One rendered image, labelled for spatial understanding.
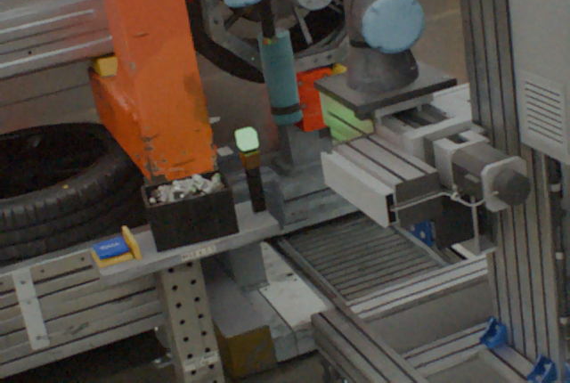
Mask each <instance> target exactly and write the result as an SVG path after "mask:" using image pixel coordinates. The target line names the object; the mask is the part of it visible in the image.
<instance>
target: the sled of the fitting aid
mask: <svg viewBox="0 0 570 383"><path fill-rule="evenodd" d="M285 204H286V209H285V212H286V218H287V228H286V229H284V230H283V231H281V233H280V234H283V233H286V232H291V231H294V230H296V229H300V228H303V227H306V226H308V225H311V224H317V223H319V222H322V221H325V220H329V219H332V218H335V217H338V216H343V215H346V214H349V212H352V211H355V210H358V209H359V208H358V207H357V206H355V205H354V204H353V203H351V202H350V201H349V200H347V199H346V198H344V197H343V196H342V195H340V194H339V193H337V192H336V191H334V190H333V189H332V188H330V187H328V188H325V189H322V190H319V191H314V192H310V193H307V194H305V195H301V196H298V197H296V198H293V199H289V200H285ZM280 234H277V235H280ZM277 235H273V236H277ZM273 236H270V237H267V238H271V237H273ZM267 238H265V239H267ZM263 240H264V239H263Z"/></svg>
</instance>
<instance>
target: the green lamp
mask: <svg viewBox="0 0 570 383"><path fill-rule="evenodd" d="M236 136H237V141H238V145H239V147H241V148H242V149H243V150H244V151H245V150H248V149H251V148H255V147H257V146H258V143H257V134H256V132H255V131H254V130H253V129H252V128H246V129H243V130H240V131H237V132H236Z"/></svg>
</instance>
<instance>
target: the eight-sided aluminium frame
mask: <svg viewBox="0 0 570 383"><path fill-rule="evenodd" d="M199 2H200V8H201V13H202V18H203V22H204V25H203V27H204V28H205V32H206V36H207V37H209V38H211V39H212V40H213V41H214V42H216V43H217V44H219V45H221V46H224V47H225V48H227V49H229V50H230V51H232V52H233V53H235V54H237V55H238V56H240V57H241V58H242V59H244V61H246V62H247V63H249V64H251V65H252V66H254V67H255V68H257V69H258V70H259V71H261V72H262V73H263V69H262V63H261V55H260V53H259V52H258V51H256V50H255V49H253V48H252V47H250V46H248V45H246V44H245V43H243V42H242V41H240V40H239V39H238V38H237V37H235V36H233V35H231V34H230V33H228V32H227V31H225V29H224V25H223V20H222V15H221V9H220V4H219V0H199ZM349 50H350V44H349V37H348V32H347V25H346V21H345V22H344V24H343V25H342V27H341V28H340V30H339V32H338V33H337V34H336V36H335V37H334V39H333V40H332V42H331V44H330V45H323V46H320V47H316V48H313V49H309V50H305V51H303V52H299V53H293V56H294V62H295V69H296V73H298V72H302V71H306V70H309V69H315V68H319V67H321V66H325V65H330V64H333V63H338V62H340V61H343V60H344V59H345V58H346V57H347V55H348V54H349Z"/></svg>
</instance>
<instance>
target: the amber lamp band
mask: <svg viewBox="0 0 570 383"><path fill-rule="evenodd" d="M240 159H241V165H242V166H243V167H244V168H245V169H246V170H251V169H254V168H257V167H261V166H262V165H261V159H260V154H259V151H258V150H256V151H253V152H250V153H247V154H245V153H244V152H243V151H240Z"/></svg>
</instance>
